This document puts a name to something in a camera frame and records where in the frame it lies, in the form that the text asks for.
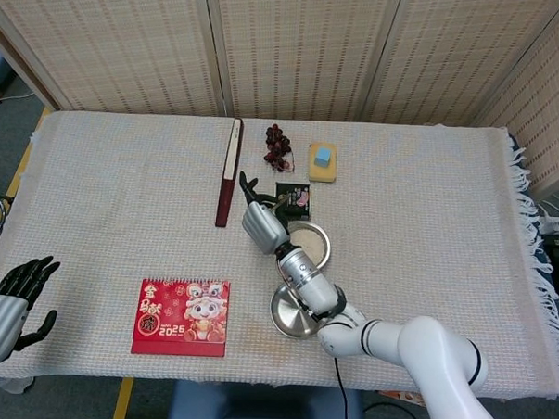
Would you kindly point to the bamboo folding screen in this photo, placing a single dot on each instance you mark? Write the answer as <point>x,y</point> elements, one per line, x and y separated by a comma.
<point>291,47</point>

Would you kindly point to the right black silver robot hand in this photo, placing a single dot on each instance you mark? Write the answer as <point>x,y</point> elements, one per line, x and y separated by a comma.
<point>262,227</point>

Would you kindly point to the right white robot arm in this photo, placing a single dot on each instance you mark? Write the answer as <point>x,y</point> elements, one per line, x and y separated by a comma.
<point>431,346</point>

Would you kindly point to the orange printed package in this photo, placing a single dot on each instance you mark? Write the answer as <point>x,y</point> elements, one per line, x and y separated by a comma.
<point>406,397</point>

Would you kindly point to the empty metal plate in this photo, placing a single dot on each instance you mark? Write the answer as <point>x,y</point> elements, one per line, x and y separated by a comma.
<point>286,319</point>

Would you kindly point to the white woven tablecloth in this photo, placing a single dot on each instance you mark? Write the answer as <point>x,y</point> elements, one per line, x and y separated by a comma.
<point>122,189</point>

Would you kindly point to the black snack packet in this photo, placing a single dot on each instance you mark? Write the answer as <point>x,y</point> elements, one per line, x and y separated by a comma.
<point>301,199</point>

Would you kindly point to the light blue cube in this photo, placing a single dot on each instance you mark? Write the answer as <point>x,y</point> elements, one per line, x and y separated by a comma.
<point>322,156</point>

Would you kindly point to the dark red grape bunch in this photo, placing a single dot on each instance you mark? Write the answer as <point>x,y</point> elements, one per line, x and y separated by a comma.
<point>275,144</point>

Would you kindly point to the yellow sponge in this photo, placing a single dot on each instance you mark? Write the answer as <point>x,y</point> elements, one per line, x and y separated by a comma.
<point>323,173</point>

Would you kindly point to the metal bowl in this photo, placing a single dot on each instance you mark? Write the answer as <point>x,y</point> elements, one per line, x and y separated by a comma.
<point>326,248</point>

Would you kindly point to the blue padded seat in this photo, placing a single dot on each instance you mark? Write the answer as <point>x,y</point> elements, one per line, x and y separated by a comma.
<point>261,408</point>

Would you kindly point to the red desk calendar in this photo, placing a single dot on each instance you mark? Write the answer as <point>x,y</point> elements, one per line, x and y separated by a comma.
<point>182,316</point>

